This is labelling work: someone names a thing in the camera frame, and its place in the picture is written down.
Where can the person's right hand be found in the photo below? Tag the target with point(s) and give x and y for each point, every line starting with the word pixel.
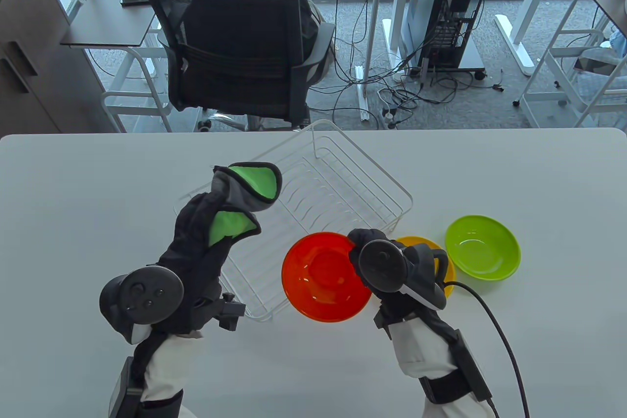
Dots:
pixel 365 236

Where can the person's left hand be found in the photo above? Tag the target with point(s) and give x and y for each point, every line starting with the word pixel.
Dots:
pixel 191 232

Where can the yellow plastic bowl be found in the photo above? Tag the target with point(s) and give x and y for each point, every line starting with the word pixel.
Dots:
pixel 421 241

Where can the red plastic bowl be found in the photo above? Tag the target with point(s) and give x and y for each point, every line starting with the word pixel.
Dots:
pixel 318 276

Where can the green and grey hand towel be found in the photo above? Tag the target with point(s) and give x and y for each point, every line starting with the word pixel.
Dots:
pixel 254 183

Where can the green plastic bowl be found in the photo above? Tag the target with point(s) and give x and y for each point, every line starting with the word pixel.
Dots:
pixel 490 251

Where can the person's left forearm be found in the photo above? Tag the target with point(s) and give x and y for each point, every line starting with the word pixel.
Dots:
pixel 166 369

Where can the black right hand controller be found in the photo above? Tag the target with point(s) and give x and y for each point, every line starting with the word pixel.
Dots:
pixel 382 266

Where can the black hand controller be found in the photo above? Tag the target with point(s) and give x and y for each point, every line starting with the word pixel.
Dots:
pixel 147 290
pixel 382 266

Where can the black left hand controller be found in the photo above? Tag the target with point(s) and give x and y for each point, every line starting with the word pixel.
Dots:
pixel 147 290

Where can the white power strip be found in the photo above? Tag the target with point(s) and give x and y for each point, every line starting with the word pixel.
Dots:
pixel 388 116

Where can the black right wrist box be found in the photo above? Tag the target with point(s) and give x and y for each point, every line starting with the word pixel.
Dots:
pixel 472 369

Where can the black wrist box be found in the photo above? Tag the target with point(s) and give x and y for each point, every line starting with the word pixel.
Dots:
pixel 472 369
pixel 122 393

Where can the black left wrist box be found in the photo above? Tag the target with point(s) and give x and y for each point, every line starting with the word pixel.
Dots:
pixel 122 393

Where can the computer stand on casters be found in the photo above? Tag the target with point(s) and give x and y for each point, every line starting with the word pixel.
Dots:
pixel 472 62

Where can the black mesh office chair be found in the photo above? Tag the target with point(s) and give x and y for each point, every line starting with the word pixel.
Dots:
pixel 235 31

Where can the brown cabinet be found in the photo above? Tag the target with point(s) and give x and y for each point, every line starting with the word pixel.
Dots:
pixel 34 70

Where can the black computer tower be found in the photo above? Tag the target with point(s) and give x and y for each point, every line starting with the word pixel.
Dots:
pixel 455 21

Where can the dark grey bag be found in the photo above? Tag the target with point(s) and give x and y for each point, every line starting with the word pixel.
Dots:
pixel 595 62

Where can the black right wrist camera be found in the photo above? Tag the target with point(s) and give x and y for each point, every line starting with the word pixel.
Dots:
pixel 382 322

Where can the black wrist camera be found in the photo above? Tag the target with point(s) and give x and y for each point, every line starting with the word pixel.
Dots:
pixel 230 312
pixel 382 322

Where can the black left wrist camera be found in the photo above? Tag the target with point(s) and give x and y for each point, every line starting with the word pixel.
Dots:
pixel 230 312

